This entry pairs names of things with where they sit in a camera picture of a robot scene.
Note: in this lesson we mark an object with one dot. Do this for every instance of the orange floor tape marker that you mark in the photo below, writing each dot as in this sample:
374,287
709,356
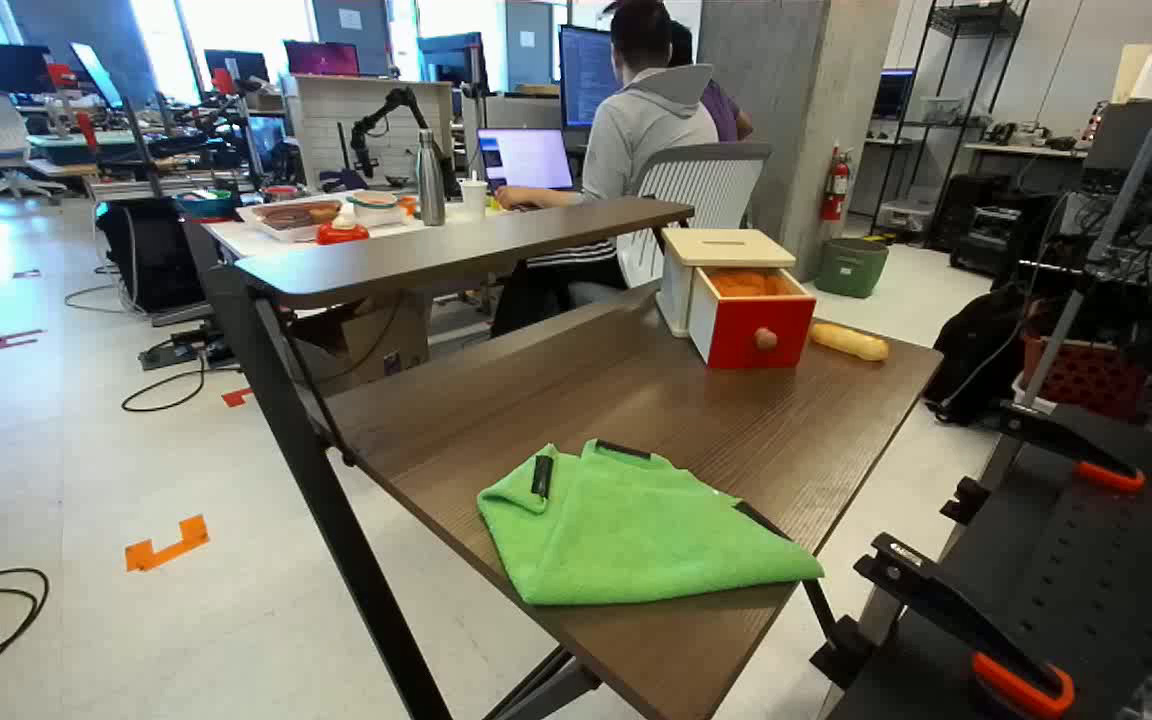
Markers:
165,546

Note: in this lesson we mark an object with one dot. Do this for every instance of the silver metal pole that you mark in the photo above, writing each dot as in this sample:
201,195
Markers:
1110,186

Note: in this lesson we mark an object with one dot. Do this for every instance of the red fire extinguisher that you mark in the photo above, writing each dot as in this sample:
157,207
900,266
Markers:
837,186

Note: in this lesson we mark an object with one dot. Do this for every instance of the green microfiber cloth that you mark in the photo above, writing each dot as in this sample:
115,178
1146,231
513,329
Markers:
631,532

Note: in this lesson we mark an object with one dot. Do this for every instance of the black backpack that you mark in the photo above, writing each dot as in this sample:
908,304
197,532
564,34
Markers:
978,356

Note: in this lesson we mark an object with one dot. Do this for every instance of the yellow toy bread loaf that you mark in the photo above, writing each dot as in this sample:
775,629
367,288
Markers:
848,340

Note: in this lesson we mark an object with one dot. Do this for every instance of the open laptop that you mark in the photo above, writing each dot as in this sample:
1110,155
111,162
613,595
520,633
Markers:
524,159

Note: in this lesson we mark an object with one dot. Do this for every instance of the green plastic bin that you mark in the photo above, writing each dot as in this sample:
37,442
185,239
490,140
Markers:
848,266

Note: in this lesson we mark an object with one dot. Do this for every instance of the cardboard box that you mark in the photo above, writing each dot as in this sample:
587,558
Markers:
370,346

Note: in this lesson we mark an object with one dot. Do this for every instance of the red plastic crate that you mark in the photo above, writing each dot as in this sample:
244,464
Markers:
1088,379

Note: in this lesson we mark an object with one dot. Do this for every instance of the metal water bottle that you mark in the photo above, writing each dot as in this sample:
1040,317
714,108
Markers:
432,182

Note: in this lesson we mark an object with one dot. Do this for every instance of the small orange object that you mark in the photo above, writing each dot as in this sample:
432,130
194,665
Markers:
340,234

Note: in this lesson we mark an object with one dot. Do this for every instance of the computer monitor with blue screen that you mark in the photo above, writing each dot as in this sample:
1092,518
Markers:
587,75

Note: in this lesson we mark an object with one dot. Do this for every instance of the seated person in grey hoodie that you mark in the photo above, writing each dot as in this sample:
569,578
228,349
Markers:
638,125

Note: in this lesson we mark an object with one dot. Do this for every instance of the red drawer with wooden knob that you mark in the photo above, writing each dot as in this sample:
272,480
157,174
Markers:
751,329

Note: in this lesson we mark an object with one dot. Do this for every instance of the black metal desk frame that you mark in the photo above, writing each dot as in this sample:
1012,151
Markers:
323,506

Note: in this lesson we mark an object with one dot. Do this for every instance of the black metal shelf rack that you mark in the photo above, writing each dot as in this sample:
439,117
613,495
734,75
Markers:
950,106

